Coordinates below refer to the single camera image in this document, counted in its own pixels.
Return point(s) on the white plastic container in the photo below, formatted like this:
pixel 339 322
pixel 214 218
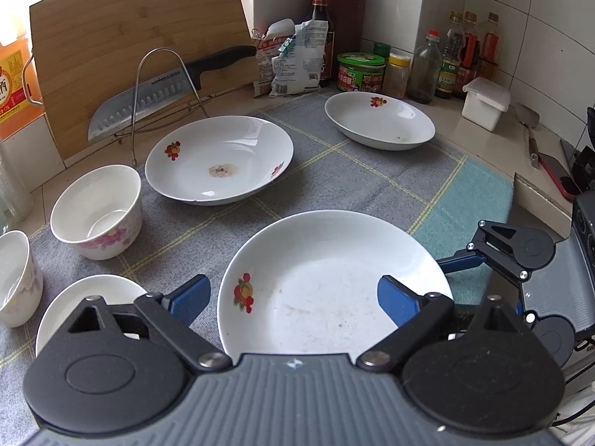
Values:
pixel 483 104

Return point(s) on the small green cap bottle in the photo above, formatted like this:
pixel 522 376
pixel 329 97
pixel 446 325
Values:
pixel 382 49

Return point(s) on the green lid sauce jar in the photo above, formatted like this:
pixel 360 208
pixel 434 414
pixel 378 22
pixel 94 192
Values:
pixel 360 72

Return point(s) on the bamboo cutting board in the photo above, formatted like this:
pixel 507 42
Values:
pixel 116 23

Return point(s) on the dark soy sauce bottle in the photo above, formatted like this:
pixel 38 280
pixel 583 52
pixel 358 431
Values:
pixel 321 14

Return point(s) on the teal mat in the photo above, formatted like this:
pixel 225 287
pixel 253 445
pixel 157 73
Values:
pixel 465 195

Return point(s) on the red and white packet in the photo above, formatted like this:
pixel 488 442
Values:
pixel 265 60

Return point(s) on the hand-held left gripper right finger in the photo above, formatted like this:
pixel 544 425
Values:
pixel 399 302

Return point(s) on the metal spatula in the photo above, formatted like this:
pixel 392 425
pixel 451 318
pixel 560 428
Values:
pixel 527 118

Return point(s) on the grey checked cloth mat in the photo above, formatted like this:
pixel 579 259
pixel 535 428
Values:
pixel 362 181

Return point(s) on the white bowl pink flowers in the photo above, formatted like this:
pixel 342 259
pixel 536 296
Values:
pixel 93 195
pixel 18 297

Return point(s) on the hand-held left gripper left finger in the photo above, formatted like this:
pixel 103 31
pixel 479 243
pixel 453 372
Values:
pixel 190 297

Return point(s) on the clear bottle red cap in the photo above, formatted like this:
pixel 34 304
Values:
pixel 424 74

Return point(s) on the dark red knife block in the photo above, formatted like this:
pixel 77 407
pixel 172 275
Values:
pixel 348 28

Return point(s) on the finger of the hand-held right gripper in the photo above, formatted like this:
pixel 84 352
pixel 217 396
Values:
pixel 460 262

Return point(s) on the dark bottle red label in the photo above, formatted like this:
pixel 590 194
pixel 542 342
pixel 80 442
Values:
pixel 468 55

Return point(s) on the orange cooking wine jug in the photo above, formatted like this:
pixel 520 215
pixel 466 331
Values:
pixel 14 93

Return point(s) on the yellow lid spice jar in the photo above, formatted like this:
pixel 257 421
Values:
pixel 397 76

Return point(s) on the small white plate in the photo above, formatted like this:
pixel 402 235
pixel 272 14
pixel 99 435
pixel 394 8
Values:
pixel 83 288

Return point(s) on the white floral plate with stain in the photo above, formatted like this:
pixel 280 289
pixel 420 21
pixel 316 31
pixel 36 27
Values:
pixel 232 148

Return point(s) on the white seasoning bag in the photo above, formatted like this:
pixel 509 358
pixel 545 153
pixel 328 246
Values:
pixel 297 65

